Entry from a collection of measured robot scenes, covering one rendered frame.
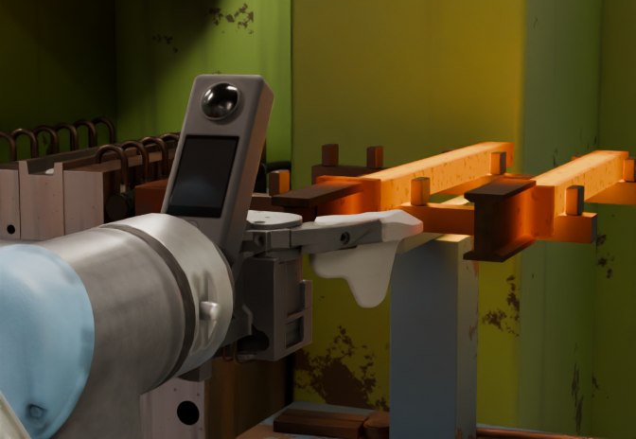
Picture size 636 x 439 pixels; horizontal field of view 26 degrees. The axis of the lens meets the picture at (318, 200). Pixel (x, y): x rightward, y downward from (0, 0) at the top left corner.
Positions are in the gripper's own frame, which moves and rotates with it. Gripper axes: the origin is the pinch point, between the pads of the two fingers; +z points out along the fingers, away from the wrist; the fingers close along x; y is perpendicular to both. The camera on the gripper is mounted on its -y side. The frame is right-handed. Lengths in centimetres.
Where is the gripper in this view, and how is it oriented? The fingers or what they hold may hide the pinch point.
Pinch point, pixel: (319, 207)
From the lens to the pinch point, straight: 94.2
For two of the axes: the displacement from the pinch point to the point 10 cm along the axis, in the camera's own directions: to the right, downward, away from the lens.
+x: 9.1, 0.6, -4.2
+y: 0.0, 9.9, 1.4
